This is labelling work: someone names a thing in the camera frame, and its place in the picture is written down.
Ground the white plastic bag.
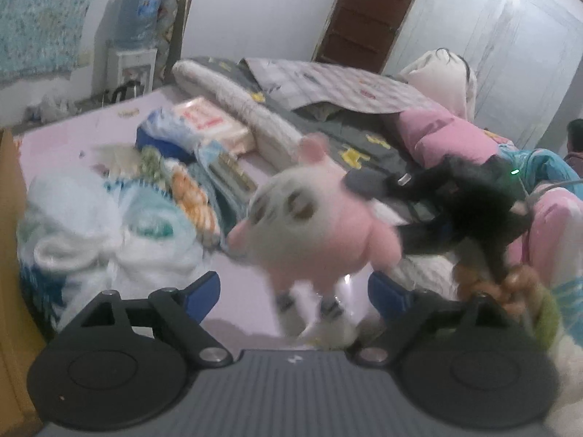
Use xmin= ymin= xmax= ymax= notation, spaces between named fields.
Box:
xmin=16 ymin=171 xmax=210 ymax=339

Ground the pink plush toy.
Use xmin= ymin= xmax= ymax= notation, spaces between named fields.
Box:
xmin=227 ymin=133 xmax=403 ymax=349

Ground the blue white plastic pouch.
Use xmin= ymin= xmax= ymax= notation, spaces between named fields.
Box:
xmin=136 ymin=109 xmax=201 ymax=165

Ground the white water dispenser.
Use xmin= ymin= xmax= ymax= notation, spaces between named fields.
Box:
xmin=105 ymin=47 xmax=157 ymax=94

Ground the brown cardboard box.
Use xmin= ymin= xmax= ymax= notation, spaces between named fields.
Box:
xmin=1 ymin=128 xmax=44 ymax=436

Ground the rolled beige quilt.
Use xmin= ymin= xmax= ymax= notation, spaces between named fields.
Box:
xmin=172 ymin=56 xmax=302 ymax=171

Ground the dark patterned blanket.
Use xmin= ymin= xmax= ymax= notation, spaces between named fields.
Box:
xmin=193 ymin=56 xmax=422 ymax=176

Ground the blue water jug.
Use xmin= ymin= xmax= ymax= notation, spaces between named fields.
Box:
xmin=113 ymin=0 xmax=161 ymax=50

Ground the brown wooden door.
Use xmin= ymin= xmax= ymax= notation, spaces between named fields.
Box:
xmin=313 ymin=0 xmax=414 ymax=73

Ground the electric kettle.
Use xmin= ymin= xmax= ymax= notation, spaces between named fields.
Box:
xmin=111 ymin=80 xmax=144 ymax=104

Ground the green patterned small pack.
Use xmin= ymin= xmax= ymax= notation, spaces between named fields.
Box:
xmin=138 ymin=146 xmax=169 ymax=185

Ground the pink quilt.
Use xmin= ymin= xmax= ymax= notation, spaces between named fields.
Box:
xmin=396 ymin=110 xmax=582 ymax=287

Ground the checkered grey sheet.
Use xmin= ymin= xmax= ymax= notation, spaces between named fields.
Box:
xmin=245 ymin=58 xmax=438 ymax=114

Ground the orange white striped towel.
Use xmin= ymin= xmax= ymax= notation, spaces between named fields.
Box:
xmin=171 ymin=163 xmax=220 ymax=247

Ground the pink tissue pack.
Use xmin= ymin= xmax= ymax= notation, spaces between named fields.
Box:
xmin=172 ymin=96 xmax=256 ymax=156

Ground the floral teal wall cloth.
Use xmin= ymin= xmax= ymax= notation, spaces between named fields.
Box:
xmin=1 ymin=0 xmax=91 ymax=83

